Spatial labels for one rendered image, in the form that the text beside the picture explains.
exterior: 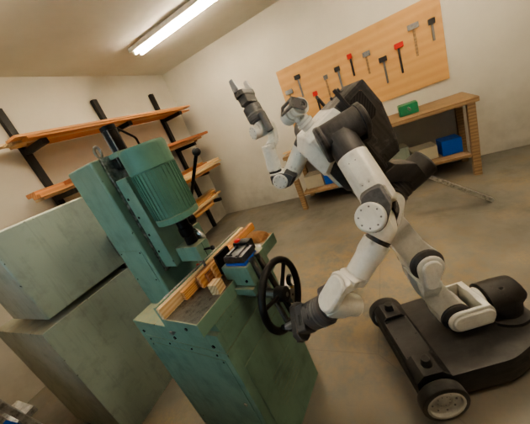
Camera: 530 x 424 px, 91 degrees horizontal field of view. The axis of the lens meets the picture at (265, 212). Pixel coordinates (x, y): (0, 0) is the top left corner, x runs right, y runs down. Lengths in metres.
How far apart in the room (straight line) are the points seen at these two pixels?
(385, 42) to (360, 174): 3.39
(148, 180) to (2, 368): 2.59
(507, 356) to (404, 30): 3.42
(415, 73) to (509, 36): 0.89
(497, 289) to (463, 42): 3.09
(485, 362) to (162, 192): 1.51
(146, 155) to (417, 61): 3.56
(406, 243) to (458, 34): 3.22
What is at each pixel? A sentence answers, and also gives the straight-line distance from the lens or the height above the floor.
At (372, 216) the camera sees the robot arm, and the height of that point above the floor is 1.12.
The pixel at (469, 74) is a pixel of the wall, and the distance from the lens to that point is 4.18.
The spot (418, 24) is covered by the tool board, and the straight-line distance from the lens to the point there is 4.05.
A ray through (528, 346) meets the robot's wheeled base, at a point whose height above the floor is 0.17.
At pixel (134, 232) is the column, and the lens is 1.22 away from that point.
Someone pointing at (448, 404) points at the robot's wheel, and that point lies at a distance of 1.58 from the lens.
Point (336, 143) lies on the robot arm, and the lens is 0.78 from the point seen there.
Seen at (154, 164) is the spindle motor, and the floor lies 1.42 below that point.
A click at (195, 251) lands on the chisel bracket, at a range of 1.11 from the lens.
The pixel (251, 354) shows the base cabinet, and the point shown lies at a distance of 1.22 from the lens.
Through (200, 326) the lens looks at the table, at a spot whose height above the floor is 0.88.
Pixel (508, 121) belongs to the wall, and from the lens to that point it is 4.38.
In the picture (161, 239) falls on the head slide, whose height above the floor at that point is 1.14.
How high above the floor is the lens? 1.43
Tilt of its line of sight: 19 degrees down
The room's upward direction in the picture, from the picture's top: 22 degrees counter-clockwise
